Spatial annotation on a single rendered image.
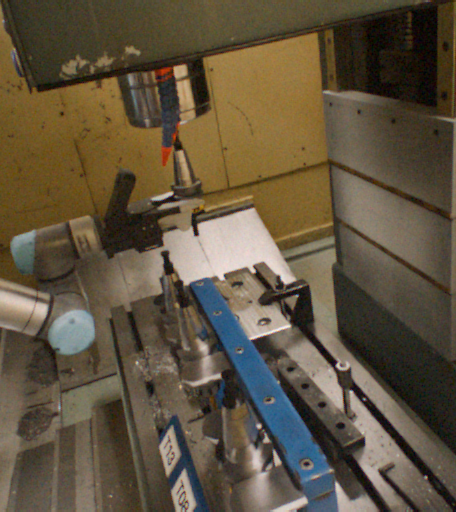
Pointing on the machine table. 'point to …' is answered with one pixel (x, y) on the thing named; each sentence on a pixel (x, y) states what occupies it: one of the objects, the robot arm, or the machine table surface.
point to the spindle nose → (145, 108)
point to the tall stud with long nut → (345, 386)
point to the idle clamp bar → (320, 410)
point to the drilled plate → (274, 339)
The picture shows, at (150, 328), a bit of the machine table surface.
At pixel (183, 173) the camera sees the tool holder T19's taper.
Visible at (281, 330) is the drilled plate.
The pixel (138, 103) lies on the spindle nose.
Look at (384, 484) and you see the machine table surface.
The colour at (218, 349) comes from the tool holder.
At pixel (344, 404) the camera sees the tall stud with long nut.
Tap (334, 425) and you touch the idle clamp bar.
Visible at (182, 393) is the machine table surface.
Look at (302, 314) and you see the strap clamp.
